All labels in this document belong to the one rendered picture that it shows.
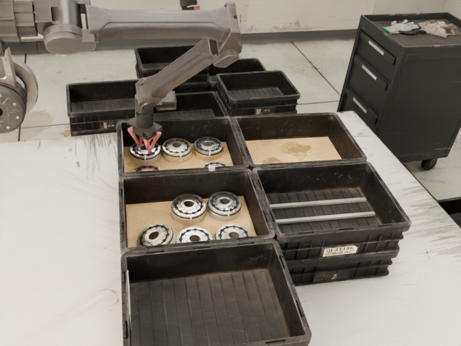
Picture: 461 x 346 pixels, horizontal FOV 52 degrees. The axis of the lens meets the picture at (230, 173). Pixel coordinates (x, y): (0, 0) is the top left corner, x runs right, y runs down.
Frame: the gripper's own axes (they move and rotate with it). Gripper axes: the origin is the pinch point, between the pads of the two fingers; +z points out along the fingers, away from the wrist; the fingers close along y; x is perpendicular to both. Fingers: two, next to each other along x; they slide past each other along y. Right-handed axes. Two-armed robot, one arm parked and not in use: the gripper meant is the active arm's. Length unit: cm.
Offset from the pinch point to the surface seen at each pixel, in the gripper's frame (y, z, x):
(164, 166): -9.0, 3.9, -0.6
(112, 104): 78, 40, -51
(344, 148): -51, -2, -48
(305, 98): 45, 87, -216
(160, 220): -25.9, 3.6, 18.7
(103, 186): 10.0, 17.4, 10.8
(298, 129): -32, -1, -47
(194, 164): -15.3, 3.7, -8.4
